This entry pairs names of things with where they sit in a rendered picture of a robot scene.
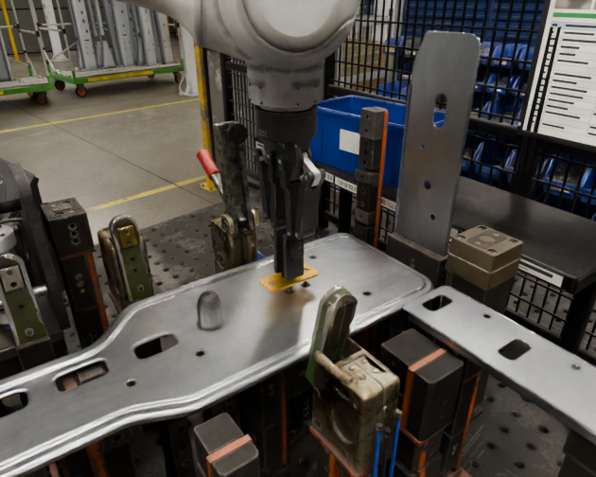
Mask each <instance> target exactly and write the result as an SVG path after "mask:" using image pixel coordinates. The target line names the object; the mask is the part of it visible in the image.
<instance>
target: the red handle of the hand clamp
mask: <svg viewBox="0 0 596 477"><path fill-rule="evenodd" d="M197 157H198V159H199V161H200V163H201V165H202V167H203V169H204V171H205V173H206V174H207V176H208V178H209V179H210V180H211V181H212V183H213V184H214V186H215V188H216V190H217V192H218V193H219V195H220V197H221V199H222V200H223V202H224V198H223V191H222V185H221V179H220V172H219V169H218V167H217V165H216V163H215V162H214V160H213V158H212V156H211V155H210V153H209V151H208V150H199V152H198V153H197ZM235 209H236V215H237V226H240V225H243V224H245V222H246V221H247V218H246V216H244V215H243V213H242V212H241V210H240V208H239V206H235Z"/></svg>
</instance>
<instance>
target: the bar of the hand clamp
mask: <svg viewBox="0 0 596 477"><path fill-rule="evenodd" d="M213 128H214V135H215V140H216V147H217V154H218V160H219V172H220V179H221V185H222V191H223V198H224V204H225V211H226V214H227V215H229V216H230V217H231V218H232V220H233V223H234V232H235V233H233V235H237V234H238V228H237V215H236V209H235V206H238V205H241V212H242V213H243V215H244V216H246V218H247V221H246V222H245V224H243V226H244V228H246V229H248V230H254V224H253V216H252V208H251V202H250V194H249V187H248V179H247V171H246V164H245V157H244V149H243V142H244V141H245V140H246V138H247V135H248V134H247V130H246V128H245V127H244V126H243V125H241V124H240V122H236V121H227V122H221V123H216V124H213Z"/></svg>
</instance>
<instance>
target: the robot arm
mask: <svg viewBox="0 0 596 477"><path fill-rule="evenodd" d="M114 1H118V2H123V3H127V4H131V5H135V6H138V7H142V8H145V9H151V10H154V11H157V12H160V13H163V14H164V15H167V16H169V17H171V18H173V19H174V20H176V21H178V22H179V23H180V24H181V25H182V26H183V27H185V29H186V30H187V31H188V32H189V34H190V35H191V36H192V38H193V39H194V41H195V43H196V44H197V46H201V47H205V48H208V49H211V50H215V51H218V52H220V53H223V54H226V55H229V56H232V57H235V58H237V59H240V60H243V61H245V62H246V64H247V76H248V94H249V100H250V101H251V102H252V103H253V104H255V105H256V106H255V127H256V134H257V136H258V137H259V138H260V139H262V140H264V147H262V148H257V149H254V159H255V161H256V165H257V171H258V178H259V185H260V192H261V200H262V206H263V214H264V217H265V219H270V220H271V225H272V227H273V250H274V271H275V272H276V273H277V274H279V273H281V270H284V279H285V280H287V281H289V280H292V279H293V278H296V277H298V276H301V275H303V274H304V238H305V237H308V236H311V235H314V234H315V227H316V220H317V214H318V206H319V200H320V193H321V186H322V184H323V182H324V178H325V175H326V173H325V170H324V169H323V168H320V169H316V168H315V166H314V165H313V164H312V162H311V161H312V153H311V150H310V141H311V140H312V138H313V137H315V135H316V134H317V112H318V106H317V105H316V104H318V103H320V102H321V101H322V100H323V98H324V62H325V58H327V57H328V56H330V55H331V54H332V53H333V52H334V51H335V50H337V49H338V47H339V46H340V45H341V44H342V43H343V41H344V40H345V39H346V37H347V36H348V34H349V32H350V30H351V29H352V27H353V25H354V23H355V19H356V15H357V11H358V7H359V0H114ZM266 163H268V164H266ZM270 208H271V209H270Z"/></svg>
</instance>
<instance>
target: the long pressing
mask: <svg viewBox="0 0 596 477"><path fill-rule="evenodd" d="M311 256H315V257H316V258H310V257H311ZM304 263H306V264H308V265H309V266H311V267H312V268H314V269H315V270H316V271H318V272H319V274H318V275H317V276H315V277H312V278H310V279H308V280H305V281H307V282H308V284H309V287H303V286H302V285H303V284H304V281H303V282H300V283H298V284H295V285H293V286H292V290H293V293H286V290H287V289H283V290H281V291H277V292H269V291H268V290H267V289H265V288H264V287H263V286H262V285H261V284H259V279H260V278H263V277H265V276H268V275H271V274H275V271H274V255H271V256H266V257H263V258H261V259H259V260H256V261H253V262H250V263H247V264H244V265H241V266H238V267H235V268H233V269H230V270H227V271H225V272H222V273H219V274H214V275H211V276H208V277H206V278H203V279H200V280H197V281H194V282H191V283H188V284H186V285H183V286H181V287H178V288H175V289H172V290H169V291H164V292H161V293H158V294H155V295H153V296H151V297H148V298H145V299H142V300H139V301H136V302H134V303H132V304H130V305H128V306H127V307H126V308H124V309H123V310H122V311H121V312H120V313H119V314H118V316H117V317H116V318H115V319H114V321H113V322H112V323H111V324H110V326H109V327H108V328H107V329H106V331H105V332H104V333H103V334H102V335H101V337H100V338H99V339H98V340H97V341H95V342H94V343H93V344H91V345H89V346H87V347H85V348H83V349H82V350H79V351H76V352H74V353H71V354H68V355H66V356H63V357H60V358H58V359H56V360H53V361H50V362H46V363H43V364H41V365H38V366H35V367H33V368H30V369H27V370H26V371H23V372H20V373H18V374H15V375H12V376H9V377H7V378H4V379H1V380H0V400H1V399H4V398H8V397H11V396H13V395H16V394H19V393H25V394H26V395H27V399H28V405H27V406H26V407H25V408H23V409H21V410H19V411H16V412H14V413H12V414H9V415H5V416H3V417H0V477H25V476H27V475H28V474H30V473H32V472H34V471H37V470H39V469H41V468H44V467H46V466H48V465H50V464H52V463H54V462H57V461H59V460H61V459H62V458H64V457H66V456H68V455H70V454H72V453H74V452H77V451H80V450H82V449H84V448H86V447H88V446H90V445H92V444H94V443H96V442H98V441H100V440H102V439H104V438H106V437H108V436H110V435H112V434H114V433H118V432H120V431H122V430H124V429H127V428H129V427H132V426H135V425H140V424H145V423H150V422H156V421H162V420H168V419H173V418H179V417H185V416H190V415H195V414H198V413H200V412H202V411H204V410H207V409H209V408H211V407H213V406H215V405H217V404H219V403H221V402H223V401H224V400H226V399H228V398H231V397H233V396H235V395H237V394H239V393H241V392H243V391H245V390H247V389H249V388H251V387H253V386H255V385H257V384H258V383H260V382H262V381H264V380H267V379H269V378H271V377H273V376H275V375H277V374H279V373H281V372H283V371H285V370H287V369H289V368H291V367H293V366H294V365H296V364H298V363H300V362H303V361H305V360H307V356H308V352H309V348H310V343H311V338H312V333H313V329H314V325H315V320H316V315H317V311H318V307H319V303H320V300H321V298H322V297H323V295H324V294H325V293H326V292H327V291H328V290H330V289H331V288H333V287H335V286H338V285H343V286H345V287H346V288H347V289H348V290H349V291H350V292H351V293H352V294H353V295H354V296H355V297H356V298H357V300H358V304H357V306H356V312H355V316H354V319H353V322H352V323H351V325H350V332H349V336H348V337H349V338H351V337H353V336H355V335H357V334H359V333H361V332H362V331H364V330H366V329H368V328H370V327H373V326H375V325H377V324H379V323H381V322H383V321H385V320H387V319H389V318H391V317H393V316H395V315H397V314H398V313H400V312H402V311H404V309H403V306H404V305H405V304H406V303H408V302H410V301H412V300H413V299H415V298H417V297H419V296H421V295H423V294H426V293H428V292H431V291H433V290H434V286H433V283H432V282H431V280H430V279H428V278H427V277H426V276H424V275H423V274H421V273H419V272H418V271H416V270H414V269H412V268H411V267H409V266H407V265H405V264H403V263H402V262H400V261H398V260H396V259H394V258H393V257H391V256H388V255H387V254H385V253H383V252H381V251H379V250H378V249H377V248H375V247H373V246H371V245H370V244H368V243H366V242H364V241H363V240H361V239H359V238H356V237H354V236H352V235H350V234H348V233H337V234H333V235H330V236H327V237H324V238H319V239H316V240H313V241H311V242H308V243H305V244H304ZM206 291H213V292H215V293H216V294H217V295H218V296H219V298H220V301H221V304H222V315H223V325H222V326H221V327H219V328H218V329H214V330H204V329H202V328H200V326H199V315H198V300H199V297H200V295H201V294H202V293H203V292H206ZM365 292H369V293H370V295H365V294H364V293H365ZM167 335H168V336H172V337H173V339H174V340H175V341H176V343H177V344H176V345H175V346H173V347H171V348H170V349H167V350H165V351H162V352H160V353H158V354H155V355H153V356H150V357H148V358H145V359H139V358H137V356H136V355H135V353H134V349H135V348H136V347H137V346H139V345H143V344H145V343H148V342H151V341H153V340H156V339H158V338H161V337H163V336H167ZM198 352H203V353H204V354H203V355H202V356H198V355H197V353H198ZM96 362H104V363H105V364H106V366H107V368H108V370H109V371H108V373H107V374H106V375H104V376H102V377H99V378H97V379H95V380H91V381H88V382H86V383H83V384H82V385H79V386H77V387H75V388H72V389H70V390H67V391H59V390H58V388H57V385H56V380H57V379H58V378H59V377H61V376H64V375H66V374H69V373H71V372H74V371H76V370H79V369H81V368H83V367H86V366H88V365H91V364H93V363H96ZM132 380H134V381H135V385H133V386H128V385H127V383H128V382H129V381H132Z"/></svg>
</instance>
